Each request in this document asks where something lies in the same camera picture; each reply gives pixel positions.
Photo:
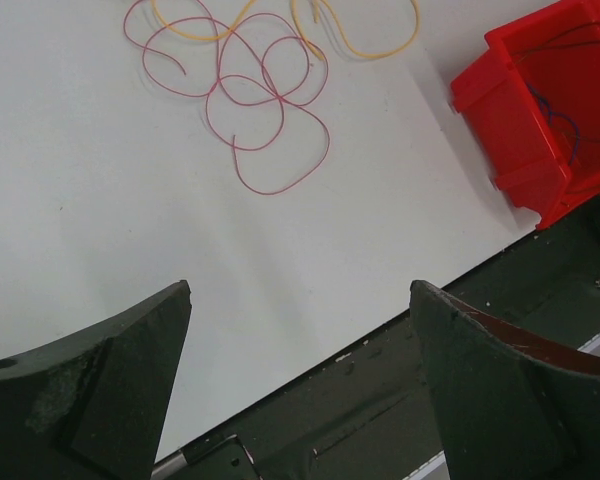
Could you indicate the red plastic bin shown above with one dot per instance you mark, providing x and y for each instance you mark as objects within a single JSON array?
[{"x": 532, "y": 100}]

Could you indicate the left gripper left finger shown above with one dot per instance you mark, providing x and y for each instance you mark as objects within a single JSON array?
[{"x": 92, "y": 405}]

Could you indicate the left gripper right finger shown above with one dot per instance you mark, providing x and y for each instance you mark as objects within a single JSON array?
[{"x": 508, "y": 404}]

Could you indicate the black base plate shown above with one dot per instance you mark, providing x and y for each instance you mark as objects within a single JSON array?
[{"x": 366, "y": 413}]

